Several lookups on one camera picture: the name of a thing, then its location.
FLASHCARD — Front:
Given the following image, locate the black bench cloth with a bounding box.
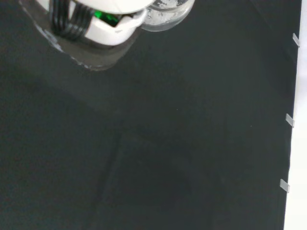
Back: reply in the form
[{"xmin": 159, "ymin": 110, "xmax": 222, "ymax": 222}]
[{"xmin": 0, "ymin": 0, "xmax": 302, "ymax": 230}]

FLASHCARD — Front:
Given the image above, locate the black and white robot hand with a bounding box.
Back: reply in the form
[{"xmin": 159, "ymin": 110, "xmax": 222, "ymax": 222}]
[{"xmin": 35, "ymin": 0, "xmax": 155, "ymax": 46}]

